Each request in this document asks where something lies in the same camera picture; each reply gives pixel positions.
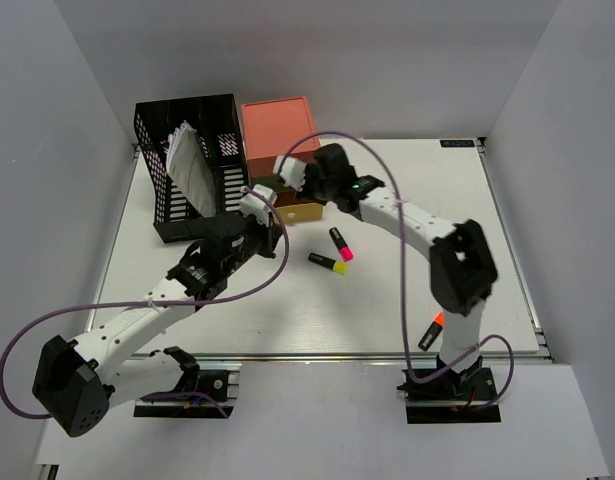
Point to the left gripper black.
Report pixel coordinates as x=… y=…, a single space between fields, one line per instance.
x=270 y=234

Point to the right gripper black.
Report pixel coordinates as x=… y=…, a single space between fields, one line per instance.
x=311 y=171

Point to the yellow bottom drawer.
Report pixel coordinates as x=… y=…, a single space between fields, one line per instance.
x=298 y=210

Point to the green drawer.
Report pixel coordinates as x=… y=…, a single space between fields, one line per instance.
x=284 y=193

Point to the coral top drawer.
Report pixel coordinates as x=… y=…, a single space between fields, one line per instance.
x=261 y=163

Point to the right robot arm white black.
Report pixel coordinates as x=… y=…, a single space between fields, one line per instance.
x=461 y=267

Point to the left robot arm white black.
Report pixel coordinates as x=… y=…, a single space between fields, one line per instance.
x=79 y=380

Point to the coral drawer cabinet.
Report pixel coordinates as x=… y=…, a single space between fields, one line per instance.
x=271 y=127

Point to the pink black highlighter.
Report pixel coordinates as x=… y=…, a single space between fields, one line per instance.
x=343 y=248

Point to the yellow black highlighter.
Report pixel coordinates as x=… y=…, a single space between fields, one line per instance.
x=328 y=263

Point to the white paper stack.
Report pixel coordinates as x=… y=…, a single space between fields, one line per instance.
x=189 y=171

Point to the black mesh file organizer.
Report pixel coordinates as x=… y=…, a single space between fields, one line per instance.
x=218 y=129

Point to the orange black highlighter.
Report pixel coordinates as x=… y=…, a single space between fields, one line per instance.
x=432 y=333

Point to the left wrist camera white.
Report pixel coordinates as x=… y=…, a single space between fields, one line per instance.
x=256 y=202

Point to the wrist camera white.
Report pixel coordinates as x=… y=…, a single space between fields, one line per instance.
x=256 y=202
x=291 y=172

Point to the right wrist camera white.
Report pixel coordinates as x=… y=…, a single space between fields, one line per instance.
x=291 y=172

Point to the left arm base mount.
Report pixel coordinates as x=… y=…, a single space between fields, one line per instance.
x=200 y=393

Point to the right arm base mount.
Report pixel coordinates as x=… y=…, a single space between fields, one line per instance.
x=442 y=402

